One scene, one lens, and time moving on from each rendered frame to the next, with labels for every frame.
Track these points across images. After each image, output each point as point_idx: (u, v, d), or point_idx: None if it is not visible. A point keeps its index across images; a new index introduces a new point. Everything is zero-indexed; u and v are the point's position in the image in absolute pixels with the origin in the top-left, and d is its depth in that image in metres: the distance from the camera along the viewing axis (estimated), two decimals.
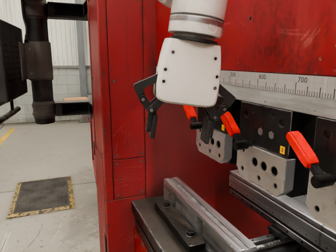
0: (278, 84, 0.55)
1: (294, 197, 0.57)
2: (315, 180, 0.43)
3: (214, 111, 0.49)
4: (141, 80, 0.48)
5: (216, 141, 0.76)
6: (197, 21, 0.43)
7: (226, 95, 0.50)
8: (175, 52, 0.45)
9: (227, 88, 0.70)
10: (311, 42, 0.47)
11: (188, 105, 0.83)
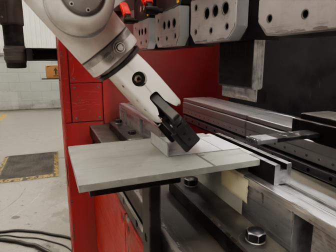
0: None
1: (191, 45, 0.64)
2: None
3: (167, 127, 0.46)
4: None
5: (144, 29, 0.83)
6: (86, 68, 0.44)
7: (165, 114, 0.43)
8: (113, 83, 0.48)
9: None
10: None
11: (123, 5, 0.90)
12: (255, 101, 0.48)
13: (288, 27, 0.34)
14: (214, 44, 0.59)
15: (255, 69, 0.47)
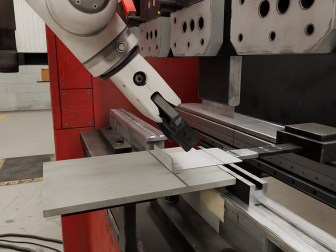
0: None
1: (173, 57, 0.63)
2: (158, 3, 0.49)
3: (167, 127, 0.46)
4: None
5: None
6: (86, 68, 0.44)
7: (166, 114, 0.43)
8: None
9: None
10: None
11: None
12: (232, 117, 0.47)
13: (257, 48, 0.33)
14: (195, 56, 0.58)
15: (232, 85, 0.46)
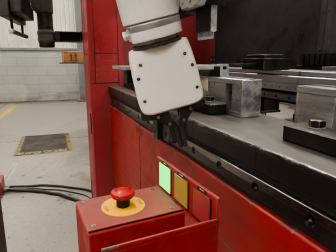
0: None
1: (181, 14, 1.07)
2: None
3: None
4: None
5: None
6: None
7: None
8: None
9: None
10: None
11: None
12: (212, 37, 0.91)
13: None
14: (194, 12, 1.02)
15: (212, 20, 0.89)
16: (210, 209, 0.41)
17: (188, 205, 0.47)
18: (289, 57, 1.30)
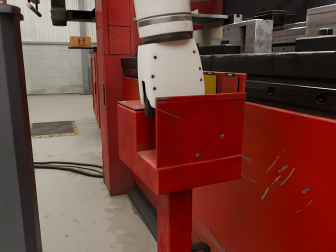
0: None
1: None
2: None
3: None
4: (145, 105, 0.48)
5: None
6: (171, 20, 0.43)
7: None
8: (157, 56, 0.44)
9: None
10: None
11: None
12: None
13: None
14: None
15: None
16: (237, 86, 0.50)
17: None
18: None
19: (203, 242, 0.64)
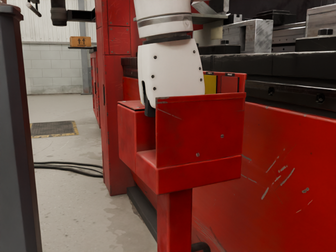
0: None
1: None
2: None
3: None
4: (145, 105, 0.48)
5: None
6: (171, 20, 0.43)
7: None
8: (157, 56, 0.44)
9: None
10: None
11: None
12: None
13: None
14: None
15: (225, 1, 1.00)
16: (237, 86, 0.50)
17: None
18: None
19: (203, 242, 0.64)
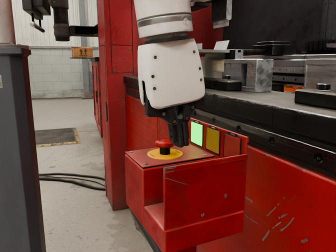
0: None
1: (197, 5, 1.18)
2: None
3: (188, 112, 0.49)
4: (145, 105, 0.48)
5: None
6: (171, 20, 0.43)
7: (198, 95, 0.51)
8: (157, 56, 0.44)
9: None
10: None
11: None
12: (228, 25, 1.02)
13: None
14: (209, 3, 1.13)
15: (227, 9, 1.01)
16: (240, 147, 0.53)
17: (219, 150, 0.58)
18: None
19: None
